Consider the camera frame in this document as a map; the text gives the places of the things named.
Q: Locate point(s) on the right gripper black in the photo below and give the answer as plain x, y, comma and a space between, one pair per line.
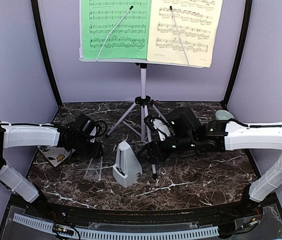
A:
150, 148

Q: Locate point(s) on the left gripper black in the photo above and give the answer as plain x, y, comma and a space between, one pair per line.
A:
95, 152

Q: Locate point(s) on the clear metronome front cover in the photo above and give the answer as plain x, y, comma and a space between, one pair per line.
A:
93, 172

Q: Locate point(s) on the white metronome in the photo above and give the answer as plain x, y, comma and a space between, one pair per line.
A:
127, 168

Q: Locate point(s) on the white perforated music stand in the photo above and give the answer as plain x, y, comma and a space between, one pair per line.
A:
144, 100

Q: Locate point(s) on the green sheet music page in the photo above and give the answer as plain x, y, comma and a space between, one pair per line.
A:
114, 29

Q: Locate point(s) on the yellow sheet music page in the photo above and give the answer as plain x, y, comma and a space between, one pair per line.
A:
183, 32

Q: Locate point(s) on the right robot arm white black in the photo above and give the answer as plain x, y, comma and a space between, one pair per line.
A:
181, 131

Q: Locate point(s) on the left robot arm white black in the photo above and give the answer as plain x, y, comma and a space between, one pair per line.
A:
80, 136

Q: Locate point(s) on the floral square ceramic plate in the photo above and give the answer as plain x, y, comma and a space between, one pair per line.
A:
55, 155

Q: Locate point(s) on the pale green ceramic bowl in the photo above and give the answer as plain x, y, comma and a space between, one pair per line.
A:
223, 115

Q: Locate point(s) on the white slotted cable duct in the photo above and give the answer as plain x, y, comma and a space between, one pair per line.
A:
115, 232

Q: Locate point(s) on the left black frame post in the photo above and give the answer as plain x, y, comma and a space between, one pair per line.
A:
44, 52

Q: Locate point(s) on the black frame post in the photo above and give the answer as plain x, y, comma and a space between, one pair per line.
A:
239, 53
44, 52

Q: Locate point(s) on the right black frame post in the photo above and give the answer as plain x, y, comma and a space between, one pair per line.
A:
239, 53

